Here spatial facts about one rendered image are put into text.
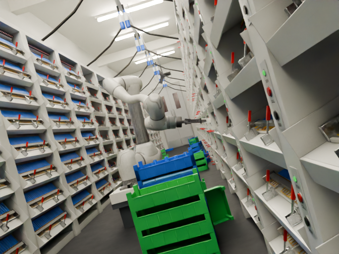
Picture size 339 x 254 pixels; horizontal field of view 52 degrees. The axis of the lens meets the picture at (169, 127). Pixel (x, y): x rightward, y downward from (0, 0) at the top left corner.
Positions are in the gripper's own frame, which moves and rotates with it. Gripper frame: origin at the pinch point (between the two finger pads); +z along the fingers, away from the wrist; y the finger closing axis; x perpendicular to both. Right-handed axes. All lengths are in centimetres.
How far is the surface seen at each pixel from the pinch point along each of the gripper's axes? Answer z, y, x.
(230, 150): 11.4, -34.5, 18.1
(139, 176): -36, -65, 26
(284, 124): 7, -172, 2
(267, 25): 5, -175, -14
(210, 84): 2.3, -34.3, -20.2
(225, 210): 8, -24, 55
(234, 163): 13.3, -34.8, 25.0
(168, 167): -21, -65, 22
